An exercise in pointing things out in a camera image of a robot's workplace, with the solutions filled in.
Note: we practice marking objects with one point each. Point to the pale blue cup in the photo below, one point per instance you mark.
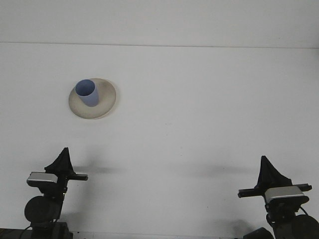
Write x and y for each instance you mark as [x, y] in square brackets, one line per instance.
[88, 95]

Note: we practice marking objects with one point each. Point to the pale round plate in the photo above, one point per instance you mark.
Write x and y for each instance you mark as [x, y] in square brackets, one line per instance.
[107, 99]

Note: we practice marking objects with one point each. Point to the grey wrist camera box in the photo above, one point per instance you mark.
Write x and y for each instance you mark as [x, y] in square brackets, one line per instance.
[285, 193]
[41, 177]

